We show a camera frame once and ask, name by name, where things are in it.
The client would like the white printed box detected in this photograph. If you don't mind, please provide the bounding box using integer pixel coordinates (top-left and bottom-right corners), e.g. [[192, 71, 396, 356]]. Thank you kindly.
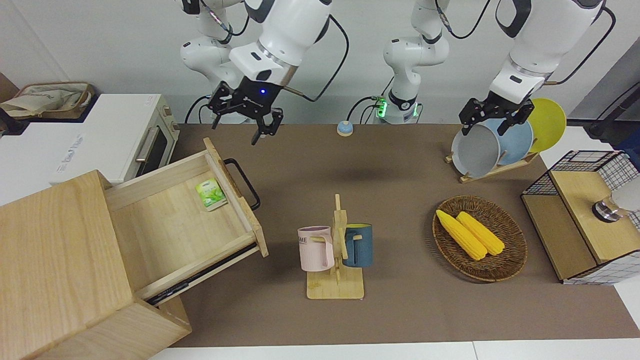
[[0, 122, 83, 207]]

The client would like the yellow corn cob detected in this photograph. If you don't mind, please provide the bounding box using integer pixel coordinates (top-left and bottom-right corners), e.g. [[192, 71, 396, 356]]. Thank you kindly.
[[435, 209, 488, 261], [456, 211, 506, 256]]

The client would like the black metal drawer handle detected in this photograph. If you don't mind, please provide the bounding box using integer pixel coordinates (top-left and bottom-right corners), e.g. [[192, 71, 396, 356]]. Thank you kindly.
[[223, 158, 262, 211]]

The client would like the green tea packet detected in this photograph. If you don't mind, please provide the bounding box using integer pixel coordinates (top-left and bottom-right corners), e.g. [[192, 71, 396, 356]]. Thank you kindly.
[[195, 178, 229, 212]]

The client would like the grey plate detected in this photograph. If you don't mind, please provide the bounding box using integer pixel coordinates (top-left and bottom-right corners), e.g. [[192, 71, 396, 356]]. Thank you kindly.
[[451, 123, 502, 179]]

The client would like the white toaster oven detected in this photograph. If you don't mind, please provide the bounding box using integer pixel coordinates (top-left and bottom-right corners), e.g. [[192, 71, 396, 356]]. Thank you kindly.
[[50, 93, 180, 186]]

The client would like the beige canvas tote bag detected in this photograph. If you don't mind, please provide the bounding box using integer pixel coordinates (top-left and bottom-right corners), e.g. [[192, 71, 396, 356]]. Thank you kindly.
[[0, 81, 96, 121]]

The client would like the light wooden drawer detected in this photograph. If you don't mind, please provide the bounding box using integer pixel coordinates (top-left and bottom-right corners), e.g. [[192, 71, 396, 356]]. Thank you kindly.
[[102, 137, 270, 307]]

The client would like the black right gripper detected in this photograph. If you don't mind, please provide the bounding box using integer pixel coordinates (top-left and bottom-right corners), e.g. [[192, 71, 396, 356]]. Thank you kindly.
[[207, 75, 286, 146]]

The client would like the wooden mug tree stand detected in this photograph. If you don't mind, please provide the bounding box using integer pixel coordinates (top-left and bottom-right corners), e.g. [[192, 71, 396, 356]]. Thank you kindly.
[[306, 193, 366, 301]]

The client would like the black base cable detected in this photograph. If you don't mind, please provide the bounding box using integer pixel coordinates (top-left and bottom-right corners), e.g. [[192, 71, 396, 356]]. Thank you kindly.
[[346, 95, 382, 124], [184, 95, 217, 125]]

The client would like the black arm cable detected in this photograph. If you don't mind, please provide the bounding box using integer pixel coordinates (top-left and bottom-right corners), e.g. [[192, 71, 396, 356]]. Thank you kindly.
[[282, 14, 350, 102], [544, 6, 617, 86]]

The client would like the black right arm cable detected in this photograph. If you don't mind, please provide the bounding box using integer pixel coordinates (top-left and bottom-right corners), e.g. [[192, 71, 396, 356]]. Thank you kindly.
[[282, 14, 350, 102]]

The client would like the light wooden drawer cabinet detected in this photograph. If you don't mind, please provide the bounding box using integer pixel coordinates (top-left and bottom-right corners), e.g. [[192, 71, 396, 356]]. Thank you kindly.
[[0, 170, 193, 360]]

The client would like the light blue plate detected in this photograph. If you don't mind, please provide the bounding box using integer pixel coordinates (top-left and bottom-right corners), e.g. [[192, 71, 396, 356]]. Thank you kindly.
[[487, 117, 534, 166]]

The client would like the wire grid wooden shelf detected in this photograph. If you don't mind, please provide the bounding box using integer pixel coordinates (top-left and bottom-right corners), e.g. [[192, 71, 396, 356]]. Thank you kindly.
[[520, 150, 640, 286]]

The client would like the pink mug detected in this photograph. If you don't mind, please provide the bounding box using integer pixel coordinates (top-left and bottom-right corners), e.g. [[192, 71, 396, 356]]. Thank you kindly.
[[297, 226, 336, 273]]

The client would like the yellow plate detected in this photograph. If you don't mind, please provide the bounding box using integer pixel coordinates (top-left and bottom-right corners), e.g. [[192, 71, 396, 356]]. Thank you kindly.
[[527, 98, 567, 154]]

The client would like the wooden plate rack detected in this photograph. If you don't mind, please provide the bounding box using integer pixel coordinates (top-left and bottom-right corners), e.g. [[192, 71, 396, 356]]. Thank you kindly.
[[445, 150, 540, 184]]

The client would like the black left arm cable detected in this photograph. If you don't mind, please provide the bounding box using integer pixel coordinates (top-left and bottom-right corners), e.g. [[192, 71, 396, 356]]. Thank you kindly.
[[544, 6, 617, 86]]

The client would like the brown wicker basket tray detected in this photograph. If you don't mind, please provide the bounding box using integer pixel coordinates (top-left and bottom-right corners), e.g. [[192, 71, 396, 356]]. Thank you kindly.
[[432, 195, 529, 283]]

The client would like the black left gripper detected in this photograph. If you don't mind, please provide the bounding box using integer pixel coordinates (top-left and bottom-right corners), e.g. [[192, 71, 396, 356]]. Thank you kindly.
[[460, 96, 534, 137]]

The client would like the dark blue mug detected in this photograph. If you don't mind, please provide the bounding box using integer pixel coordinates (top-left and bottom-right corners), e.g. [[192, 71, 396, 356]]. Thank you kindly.
[[343, 223, 374, 268]]

